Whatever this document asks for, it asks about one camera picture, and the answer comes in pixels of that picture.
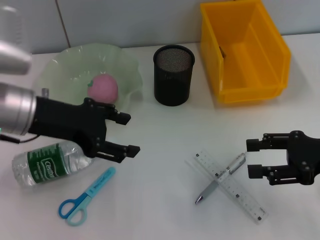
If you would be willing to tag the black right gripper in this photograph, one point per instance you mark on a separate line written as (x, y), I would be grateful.
(305, 160)

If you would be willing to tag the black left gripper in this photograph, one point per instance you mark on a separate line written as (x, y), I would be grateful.
(67, 122)

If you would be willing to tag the pink toy peach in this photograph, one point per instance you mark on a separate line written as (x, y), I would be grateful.
(103, 86)

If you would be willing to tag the clear green-label water bottle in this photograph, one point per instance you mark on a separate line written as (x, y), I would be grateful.
(37, 165)

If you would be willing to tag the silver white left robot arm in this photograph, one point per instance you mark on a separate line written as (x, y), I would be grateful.
(17, 107)

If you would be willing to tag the transparent plastic ruler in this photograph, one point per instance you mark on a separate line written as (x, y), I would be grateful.
(250, 205)

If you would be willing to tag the silver ballpoint pen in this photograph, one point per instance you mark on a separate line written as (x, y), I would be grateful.
(210, 189)

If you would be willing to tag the black mesh pen holder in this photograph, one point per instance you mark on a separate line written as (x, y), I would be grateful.
(172, 82)

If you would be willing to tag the blue scissors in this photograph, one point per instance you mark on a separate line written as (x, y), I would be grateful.
(75, 206)

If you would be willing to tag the green wavy glass fruit plate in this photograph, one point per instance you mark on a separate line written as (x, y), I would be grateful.
(67, 65)

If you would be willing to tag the yellow plastic bin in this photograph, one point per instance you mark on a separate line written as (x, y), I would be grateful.
(250, 62)

